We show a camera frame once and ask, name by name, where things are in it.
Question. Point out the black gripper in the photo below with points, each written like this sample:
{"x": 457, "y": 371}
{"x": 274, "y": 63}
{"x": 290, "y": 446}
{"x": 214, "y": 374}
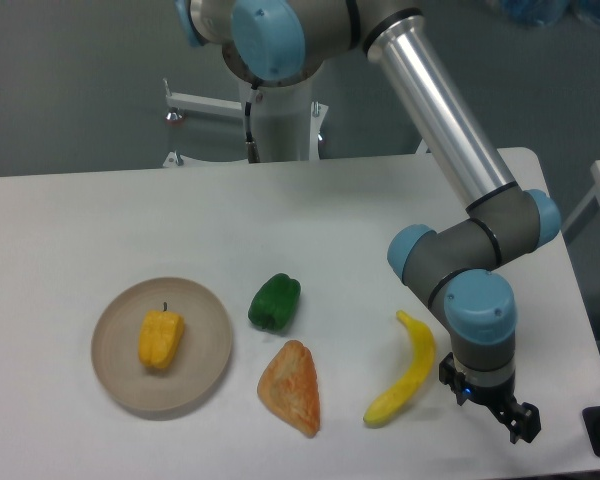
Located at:
{"x": 493, "y": 389}

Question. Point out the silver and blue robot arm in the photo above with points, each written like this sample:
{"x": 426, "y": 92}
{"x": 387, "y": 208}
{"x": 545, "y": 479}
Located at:
{"x": 454, "y": 273}

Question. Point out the green pepper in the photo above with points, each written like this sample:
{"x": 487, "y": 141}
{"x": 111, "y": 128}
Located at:
{"x": 274, "y": 305}

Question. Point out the beige round plate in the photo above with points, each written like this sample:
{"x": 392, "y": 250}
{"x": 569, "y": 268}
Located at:
{"x": 200, "y": 360}

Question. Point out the yellow pepper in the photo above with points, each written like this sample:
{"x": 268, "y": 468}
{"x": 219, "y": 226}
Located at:
{"x": 159, "y": 337}

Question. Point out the yellow banana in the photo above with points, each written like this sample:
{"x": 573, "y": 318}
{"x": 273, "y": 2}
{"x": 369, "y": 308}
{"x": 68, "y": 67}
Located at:
{"x": 389, "y": 403}

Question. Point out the orange triangular pastry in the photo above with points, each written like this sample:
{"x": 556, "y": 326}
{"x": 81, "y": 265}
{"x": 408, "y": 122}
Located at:
{"x": 288, "y": 388}

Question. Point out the blue bag top right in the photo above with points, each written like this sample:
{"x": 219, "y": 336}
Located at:
{"x": 548, "y": 13}

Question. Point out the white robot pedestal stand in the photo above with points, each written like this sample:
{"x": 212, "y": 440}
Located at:
{"x": 280, "y": 123}

